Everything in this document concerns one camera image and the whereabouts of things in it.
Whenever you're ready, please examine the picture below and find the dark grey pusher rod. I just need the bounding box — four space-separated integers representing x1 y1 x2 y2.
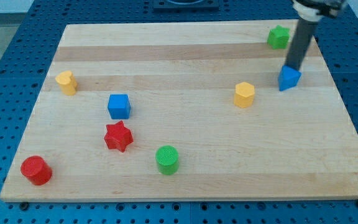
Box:
285 18 318 70

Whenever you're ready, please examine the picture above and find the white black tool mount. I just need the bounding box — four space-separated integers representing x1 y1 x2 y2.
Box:
292 0 347 22

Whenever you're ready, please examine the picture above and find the green star block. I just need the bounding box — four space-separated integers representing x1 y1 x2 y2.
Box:
267 25 290 49

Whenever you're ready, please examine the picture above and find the red star block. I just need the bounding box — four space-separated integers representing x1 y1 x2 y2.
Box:
104 121 134 152

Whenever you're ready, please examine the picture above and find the blue triangle block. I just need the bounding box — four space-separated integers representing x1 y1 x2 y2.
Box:
278 65 301 91

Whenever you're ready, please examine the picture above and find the yellow hexagon block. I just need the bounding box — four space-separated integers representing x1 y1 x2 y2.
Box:
234 82 255 108

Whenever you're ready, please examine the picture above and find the wooden board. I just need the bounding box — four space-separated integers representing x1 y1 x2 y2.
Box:
0 20 358 202

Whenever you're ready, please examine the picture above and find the green cylinder block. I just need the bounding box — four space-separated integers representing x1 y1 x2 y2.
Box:
155 145 179 175

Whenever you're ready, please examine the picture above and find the blue cube block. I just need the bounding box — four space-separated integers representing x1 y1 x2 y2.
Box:
108 94 131 119

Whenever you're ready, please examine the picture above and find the yellow heart block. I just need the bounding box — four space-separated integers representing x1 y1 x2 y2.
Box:
55 70 78 96

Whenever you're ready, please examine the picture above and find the red cylinder block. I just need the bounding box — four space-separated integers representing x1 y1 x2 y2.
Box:
21 156 53 185

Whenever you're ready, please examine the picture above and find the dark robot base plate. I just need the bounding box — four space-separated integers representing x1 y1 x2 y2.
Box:
152 0 219 11

